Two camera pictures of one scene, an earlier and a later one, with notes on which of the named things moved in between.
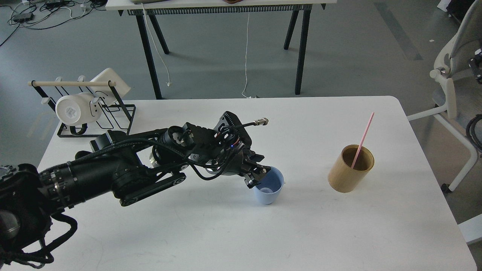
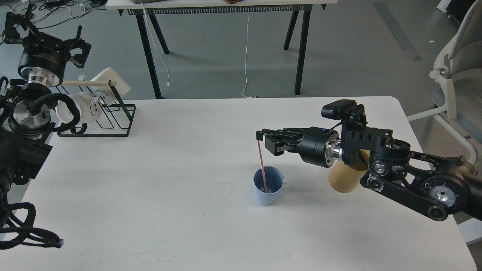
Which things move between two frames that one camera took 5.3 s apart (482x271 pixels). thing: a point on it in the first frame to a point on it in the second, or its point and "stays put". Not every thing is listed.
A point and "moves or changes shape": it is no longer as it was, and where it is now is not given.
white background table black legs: (152, 8) stays put
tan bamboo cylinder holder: (342, 178) stays put
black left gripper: (229, 152) to (43, 65)
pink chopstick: (362, 139) moves or changes shape
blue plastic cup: (268, 191) stays put
